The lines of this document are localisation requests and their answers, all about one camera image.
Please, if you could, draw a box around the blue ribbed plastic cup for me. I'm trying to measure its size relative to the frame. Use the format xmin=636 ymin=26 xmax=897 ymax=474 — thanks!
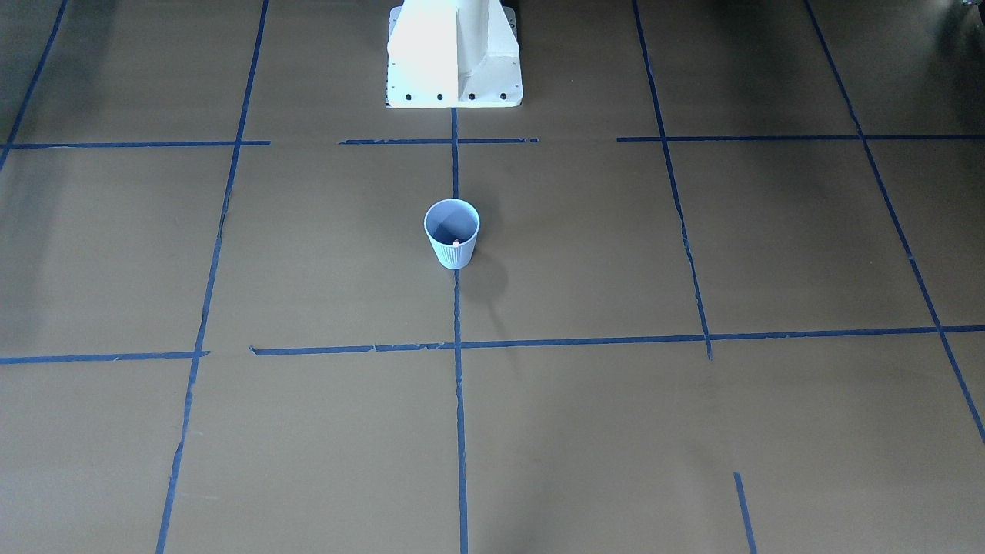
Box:
xmin=423 ymin=199 xmax=481 ymax=270

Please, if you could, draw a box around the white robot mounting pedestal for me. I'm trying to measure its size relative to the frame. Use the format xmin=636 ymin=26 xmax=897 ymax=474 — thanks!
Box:
xmin=385 ymin=1 xmax=524 ymax=109

